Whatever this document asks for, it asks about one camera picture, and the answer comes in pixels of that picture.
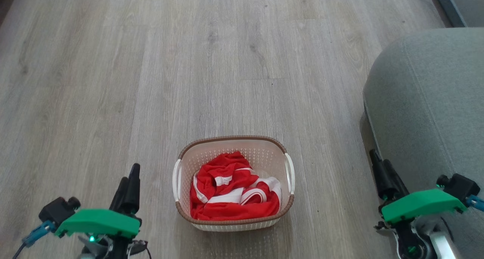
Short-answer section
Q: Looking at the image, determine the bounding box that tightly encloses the blue right camera cable plug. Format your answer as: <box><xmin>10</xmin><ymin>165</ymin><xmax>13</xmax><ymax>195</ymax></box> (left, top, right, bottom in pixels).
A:
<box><xmin>466</xmin><ymin>194</ymin><xmax>484</xmax><ymax>212</ymax></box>

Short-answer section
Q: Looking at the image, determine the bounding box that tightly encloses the beige plastic laundry basket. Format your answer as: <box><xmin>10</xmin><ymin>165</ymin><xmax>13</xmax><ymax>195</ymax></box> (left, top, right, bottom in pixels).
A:
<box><xmin>172</xmin><ymin>135</ymin><xmax>296</xmax><ymax>232</ymax></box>

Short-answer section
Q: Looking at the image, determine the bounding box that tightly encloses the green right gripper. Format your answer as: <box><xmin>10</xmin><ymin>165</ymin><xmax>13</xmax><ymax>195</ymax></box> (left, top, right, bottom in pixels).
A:
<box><xmin>369</xmin><ymin>149</ymin><xmax>468</xmax><ymax>226</ymax></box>

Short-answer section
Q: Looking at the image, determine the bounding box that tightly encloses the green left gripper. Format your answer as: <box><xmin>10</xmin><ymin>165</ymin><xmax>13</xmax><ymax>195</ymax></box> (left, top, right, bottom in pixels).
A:
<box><xmin>55</xmin><ymin>163</ymin><xmax>143</xmax><ymax>248</ymax></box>

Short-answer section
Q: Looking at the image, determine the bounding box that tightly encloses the red and white garment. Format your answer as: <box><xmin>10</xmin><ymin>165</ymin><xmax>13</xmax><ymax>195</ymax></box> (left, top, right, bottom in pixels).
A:
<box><xmin>189</xmin><ymin>151</ymin><xmax>282</xmax><ymax>221</ymax></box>

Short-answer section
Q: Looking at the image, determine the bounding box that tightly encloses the blue left camera cable plug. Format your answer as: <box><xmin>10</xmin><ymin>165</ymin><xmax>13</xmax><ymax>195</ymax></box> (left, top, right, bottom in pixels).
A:
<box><xmin>13</xmin><ymin>220</ymin><xmax>56</xmax><ymax>259</ymax></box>

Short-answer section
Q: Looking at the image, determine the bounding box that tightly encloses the blue camera cable plug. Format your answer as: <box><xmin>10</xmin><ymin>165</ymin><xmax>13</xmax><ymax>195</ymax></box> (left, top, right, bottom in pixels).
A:
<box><xmin>13</xmin><ymin>220</ymin><xmax>56</xmax><ymax>259</ymax></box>
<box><xmin>466</xmin><ymin>194</ymin><xmax>484</xmax><ymax>212</ymax></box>

